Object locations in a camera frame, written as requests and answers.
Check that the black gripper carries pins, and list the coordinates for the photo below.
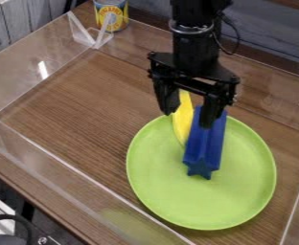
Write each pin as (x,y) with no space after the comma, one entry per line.
(192,68)

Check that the blue star-shaped block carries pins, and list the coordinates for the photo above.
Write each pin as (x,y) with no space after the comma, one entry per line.
(205,147)

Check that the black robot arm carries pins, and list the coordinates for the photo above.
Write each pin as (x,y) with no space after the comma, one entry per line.
(198,12)

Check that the green round plate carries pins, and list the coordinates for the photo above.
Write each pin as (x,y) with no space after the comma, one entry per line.
(193,202)

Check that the yellow toy banana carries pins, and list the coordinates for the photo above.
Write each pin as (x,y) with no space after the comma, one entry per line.
(184,117)

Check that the yellow labelled tin can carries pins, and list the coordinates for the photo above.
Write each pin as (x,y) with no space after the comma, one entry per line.
(115,11)

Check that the clear acrylic enclosure wall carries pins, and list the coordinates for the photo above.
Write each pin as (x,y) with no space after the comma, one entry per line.
(73,105)

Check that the clear acrylic corner bracket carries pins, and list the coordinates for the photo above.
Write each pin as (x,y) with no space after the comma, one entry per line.
(91,37)

